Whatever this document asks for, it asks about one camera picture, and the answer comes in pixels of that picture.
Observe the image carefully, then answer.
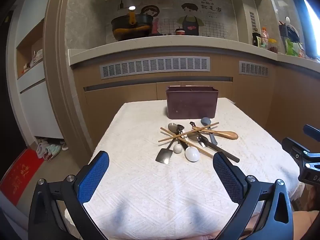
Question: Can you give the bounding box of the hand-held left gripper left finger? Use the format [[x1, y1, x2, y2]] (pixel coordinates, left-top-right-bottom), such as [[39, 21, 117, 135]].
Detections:
[[28, 151, 110, 240]]

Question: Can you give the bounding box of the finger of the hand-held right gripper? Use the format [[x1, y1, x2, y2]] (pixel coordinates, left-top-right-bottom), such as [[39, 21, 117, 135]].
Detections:
[[303, 124, 320, 138], [282, 137, 313, 161]]

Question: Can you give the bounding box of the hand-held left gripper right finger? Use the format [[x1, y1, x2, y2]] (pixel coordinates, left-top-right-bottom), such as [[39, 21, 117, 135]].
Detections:
[[212, 152, 294, 240]]

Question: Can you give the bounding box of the black-handled kitchen tool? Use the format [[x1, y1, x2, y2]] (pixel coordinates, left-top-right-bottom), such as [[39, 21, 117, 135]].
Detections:
[[197, 137, 240, 163]]

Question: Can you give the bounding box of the grey silicone spoon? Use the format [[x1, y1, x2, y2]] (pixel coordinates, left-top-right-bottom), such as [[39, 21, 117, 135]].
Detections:
[[200, 117, 218, 146]]

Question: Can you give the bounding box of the metal shovel-shaped spoon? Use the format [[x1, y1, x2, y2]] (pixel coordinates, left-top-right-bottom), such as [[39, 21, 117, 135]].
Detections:
[[155, 128, 185, 165]]

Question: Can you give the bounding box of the brown plastic utensil box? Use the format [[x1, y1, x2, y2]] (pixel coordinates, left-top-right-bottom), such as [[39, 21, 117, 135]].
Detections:
[[166, 86, 219, 120]]

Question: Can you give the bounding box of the large white ceramic spoon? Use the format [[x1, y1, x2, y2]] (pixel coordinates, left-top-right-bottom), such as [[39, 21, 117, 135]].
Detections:
[[184, 141, 201, 162]]

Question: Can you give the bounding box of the wooden spoon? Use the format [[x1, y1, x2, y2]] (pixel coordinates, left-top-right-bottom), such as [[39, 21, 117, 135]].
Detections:
[[192, 127, 239, 140]]

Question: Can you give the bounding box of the pile of shoes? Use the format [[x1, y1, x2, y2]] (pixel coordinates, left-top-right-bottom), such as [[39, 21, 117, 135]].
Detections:
[[36, 141, 69, 162]]

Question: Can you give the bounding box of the white textured table cloth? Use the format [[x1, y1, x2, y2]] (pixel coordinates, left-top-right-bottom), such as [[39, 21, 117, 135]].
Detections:
[[64, 97, 305, 240]]

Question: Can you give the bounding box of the red doormat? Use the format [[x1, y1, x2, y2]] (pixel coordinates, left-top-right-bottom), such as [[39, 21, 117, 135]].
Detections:
[[0, 148, 44, 206]]

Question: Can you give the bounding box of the green packet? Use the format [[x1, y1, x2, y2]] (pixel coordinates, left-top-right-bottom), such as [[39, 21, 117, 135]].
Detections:
[[285, 39, 305, 58]]

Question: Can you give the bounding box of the short grey vent grille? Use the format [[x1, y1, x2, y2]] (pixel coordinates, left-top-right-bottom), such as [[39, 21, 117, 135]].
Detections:
[[239, 61, 270, 78]]

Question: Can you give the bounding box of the wooden kitchen cabinet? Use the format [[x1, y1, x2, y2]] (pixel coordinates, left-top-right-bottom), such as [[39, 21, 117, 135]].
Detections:
[[70, 51, 320, 160]]

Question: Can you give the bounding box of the yellow-lidded red jar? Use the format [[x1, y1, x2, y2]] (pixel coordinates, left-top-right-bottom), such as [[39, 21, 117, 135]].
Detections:
[[267, 38, 279, 53]]

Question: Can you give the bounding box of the white shelf cabinet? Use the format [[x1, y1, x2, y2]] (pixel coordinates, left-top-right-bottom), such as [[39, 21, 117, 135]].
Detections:
[[6, 17, 64, 140]]

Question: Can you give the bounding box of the orange-capped bottle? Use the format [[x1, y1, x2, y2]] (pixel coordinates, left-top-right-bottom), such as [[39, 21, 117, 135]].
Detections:
[[260, 26, 269, 49]]

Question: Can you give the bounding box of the long grey vent grille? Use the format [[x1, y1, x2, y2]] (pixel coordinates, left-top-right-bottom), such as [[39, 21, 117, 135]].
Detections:
[[99, 57, 211, 80]]

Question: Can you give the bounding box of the black cooking pot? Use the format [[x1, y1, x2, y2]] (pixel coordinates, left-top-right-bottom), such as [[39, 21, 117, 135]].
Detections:
[[111, 6, 154, 41]]

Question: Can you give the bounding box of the metal spoon with cutout handle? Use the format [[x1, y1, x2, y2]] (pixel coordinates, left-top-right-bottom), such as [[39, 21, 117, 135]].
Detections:
[[187, 121, 208, 143]]

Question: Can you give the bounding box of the white-handled metal spoon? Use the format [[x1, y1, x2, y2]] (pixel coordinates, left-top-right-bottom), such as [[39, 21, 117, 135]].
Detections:
[[173, 135, 188, 154]]

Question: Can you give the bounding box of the cartoon wall sticker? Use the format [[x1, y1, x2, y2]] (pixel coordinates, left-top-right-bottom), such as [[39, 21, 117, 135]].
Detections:
[[106, 0, 238, 40]]

